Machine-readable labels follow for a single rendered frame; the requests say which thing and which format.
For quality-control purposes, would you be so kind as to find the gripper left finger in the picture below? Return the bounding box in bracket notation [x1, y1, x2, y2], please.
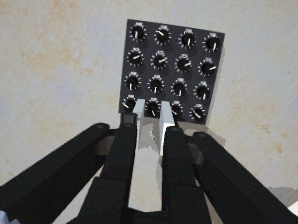
[0, 99, 145, 224]

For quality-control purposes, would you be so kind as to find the black knob box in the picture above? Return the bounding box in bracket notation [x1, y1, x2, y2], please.
[118, 19, 225, 125]

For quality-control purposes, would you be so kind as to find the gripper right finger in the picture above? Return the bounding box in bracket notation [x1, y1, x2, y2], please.
[159, 101, 298, 224]

